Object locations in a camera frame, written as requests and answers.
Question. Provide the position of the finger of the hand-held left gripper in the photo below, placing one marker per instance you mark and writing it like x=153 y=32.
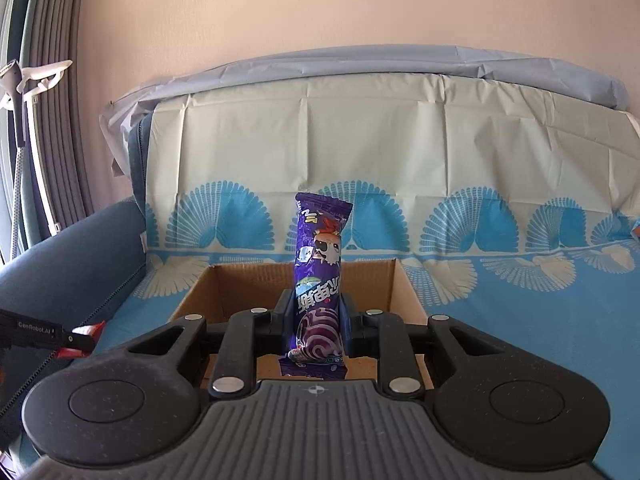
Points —
x=35 y=330

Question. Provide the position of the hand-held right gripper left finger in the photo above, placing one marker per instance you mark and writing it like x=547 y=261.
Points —
x=285 y=322

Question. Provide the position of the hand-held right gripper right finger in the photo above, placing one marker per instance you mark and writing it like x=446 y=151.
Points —
x=347 y=327

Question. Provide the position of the brown cardboard box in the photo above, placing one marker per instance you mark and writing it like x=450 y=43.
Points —
x=240 y=290

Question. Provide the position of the red snack packet white label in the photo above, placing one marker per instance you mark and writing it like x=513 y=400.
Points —
x=92 y=330

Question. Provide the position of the purple snack packet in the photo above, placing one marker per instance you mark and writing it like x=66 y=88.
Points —
x=320 y=240

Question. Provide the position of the blue cream printed sheet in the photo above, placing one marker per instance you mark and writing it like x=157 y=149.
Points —
x=500 y=310

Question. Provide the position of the white garment steamer stand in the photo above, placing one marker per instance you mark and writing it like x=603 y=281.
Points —
x=30 y=77

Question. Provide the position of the grey blue cover sheet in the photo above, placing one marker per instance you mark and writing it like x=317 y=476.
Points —
x=400 y=60

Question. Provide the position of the orange cushion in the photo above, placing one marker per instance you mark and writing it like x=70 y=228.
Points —
x=636 y=229

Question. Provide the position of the grey curtain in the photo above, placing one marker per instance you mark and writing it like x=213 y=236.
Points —
x=55 y=20

